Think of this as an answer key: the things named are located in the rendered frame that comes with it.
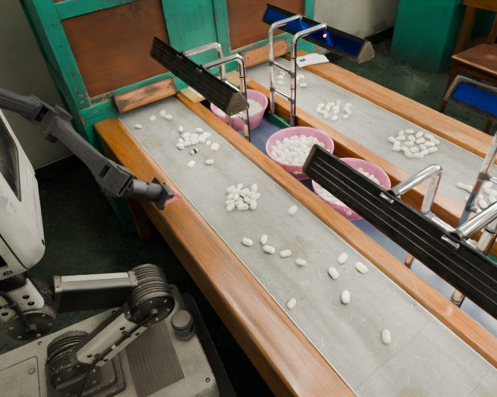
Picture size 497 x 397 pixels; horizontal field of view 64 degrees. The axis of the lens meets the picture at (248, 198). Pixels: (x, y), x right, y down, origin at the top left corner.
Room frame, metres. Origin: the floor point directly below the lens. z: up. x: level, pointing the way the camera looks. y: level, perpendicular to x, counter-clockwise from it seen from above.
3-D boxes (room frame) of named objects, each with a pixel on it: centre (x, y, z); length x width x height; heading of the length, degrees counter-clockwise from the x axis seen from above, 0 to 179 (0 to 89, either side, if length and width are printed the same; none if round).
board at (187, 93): (1.85, 0.11, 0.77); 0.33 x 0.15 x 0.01; 120
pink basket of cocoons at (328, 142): (1.28, -0.22, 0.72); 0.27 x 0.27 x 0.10
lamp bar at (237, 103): (1.37, 0.16, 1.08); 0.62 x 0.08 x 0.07; 30
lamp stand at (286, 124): (1.61, -0.26, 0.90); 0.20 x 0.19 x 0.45; 30
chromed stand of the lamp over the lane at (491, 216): (0.57, -0.40, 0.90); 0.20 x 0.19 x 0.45; 30
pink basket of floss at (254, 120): (1.66, 0.00, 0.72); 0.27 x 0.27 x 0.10
